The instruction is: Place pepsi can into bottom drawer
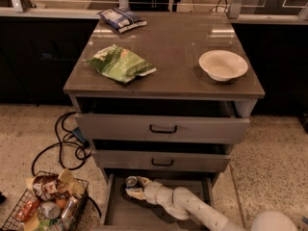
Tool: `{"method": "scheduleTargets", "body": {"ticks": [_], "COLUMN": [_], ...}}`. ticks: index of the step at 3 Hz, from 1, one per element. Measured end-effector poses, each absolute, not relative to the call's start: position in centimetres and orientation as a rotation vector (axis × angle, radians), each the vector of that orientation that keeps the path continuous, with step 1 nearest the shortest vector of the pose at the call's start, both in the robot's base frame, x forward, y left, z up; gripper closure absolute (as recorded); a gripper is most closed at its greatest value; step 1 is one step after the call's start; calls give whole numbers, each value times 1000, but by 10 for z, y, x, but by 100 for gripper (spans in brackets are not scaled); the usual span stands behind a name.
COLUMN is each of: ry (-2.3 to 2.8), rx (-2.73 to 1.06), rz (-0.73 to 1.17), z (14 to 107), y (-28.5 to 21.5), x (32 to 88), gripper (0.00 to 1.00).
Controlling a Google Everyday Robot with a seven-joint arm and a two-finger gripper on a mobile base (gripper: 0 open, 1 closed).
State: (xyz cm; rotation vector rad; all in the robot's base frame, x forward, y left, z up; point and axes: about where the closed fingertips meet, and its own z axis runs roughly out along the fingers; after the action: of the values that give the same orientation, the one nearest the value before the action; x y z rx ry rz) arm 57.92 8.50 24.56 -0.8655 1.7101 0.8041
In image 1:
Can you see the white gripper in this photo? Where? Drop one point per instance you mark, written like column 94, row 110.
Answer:
column 153, row 190

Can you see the blue pepsi can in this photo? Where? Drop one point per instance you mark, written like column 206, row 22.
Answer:
column 131, row 182

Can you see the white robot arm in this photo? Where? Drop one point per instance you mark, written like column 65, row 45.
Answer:
column 181, row 202

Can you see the bottom drawer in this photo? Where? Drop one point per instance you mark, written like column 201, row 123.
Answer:
column 124, row 213

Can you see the drawer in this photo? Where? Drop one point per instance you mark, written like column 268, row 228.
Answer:
column 124, row 213
column 175, row 156
column 163, row 120

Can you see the middle drawer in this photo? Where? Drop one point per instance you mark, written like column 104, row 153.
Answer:
column 175, row 156

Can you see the metallic can in basket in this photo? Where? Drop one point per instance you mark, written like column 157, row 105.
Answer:
column 71, row 207

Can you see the top drawer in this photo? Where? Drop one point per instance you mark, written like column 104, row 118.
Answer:
column 163, row 120

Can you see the grey drawer cabinet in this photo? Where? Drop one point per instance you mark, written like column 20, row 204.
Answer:
column 173, row 43

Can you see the silver can in basket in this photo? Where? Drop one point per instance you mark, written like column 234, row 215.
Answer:
column 50, row 209

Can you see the brown snack bag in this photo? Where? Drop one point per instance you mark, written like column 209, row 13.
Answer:
column 54, row 186

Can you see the red snack packet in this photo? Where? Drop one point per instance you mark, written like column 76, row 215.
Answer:
column 27, row 210

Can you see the green chip bag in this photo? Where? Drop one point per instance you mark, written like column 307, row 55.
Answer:
column 120, row 64

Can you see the white bowl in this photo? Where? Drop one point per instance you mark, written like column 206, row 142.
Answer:
column 223, row 65

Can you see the blue white chip bag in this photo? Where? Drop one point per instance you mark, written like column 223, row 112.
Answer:
column 122, row 19

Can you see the black wire basket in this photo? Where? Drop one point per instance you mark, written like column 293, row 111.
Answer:
column 38, row 222

